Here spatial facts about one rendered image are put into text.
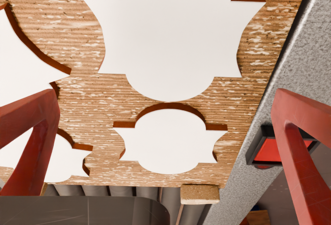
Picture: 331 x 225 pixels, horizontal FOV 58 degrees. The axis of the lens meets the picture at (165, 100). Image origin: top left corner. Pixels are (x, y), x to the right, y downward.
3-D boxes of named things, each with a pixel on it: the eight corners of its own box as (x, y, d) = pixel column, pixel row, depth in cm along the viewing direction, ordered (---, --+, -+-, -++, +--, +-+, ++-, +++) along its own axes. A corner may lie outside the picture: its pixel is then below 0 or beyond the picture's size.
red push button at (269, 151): (311, 130, 38) (314, 140, 37) (293, 153, 43) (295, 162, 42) (264, 128, 38) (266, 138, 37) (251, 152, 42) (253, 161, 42)
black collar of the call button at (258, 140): (320, 127, 37) (324, 139, 36) (296, 156, 43) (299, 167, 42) (260, 124, 37) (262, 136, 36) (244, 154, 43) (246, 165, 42)
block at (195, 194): (218, 183, 46) (220, 201, 44) (216, 188, 47) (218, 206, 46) (180, 182, 46) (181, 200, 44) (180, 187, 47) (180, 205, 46)
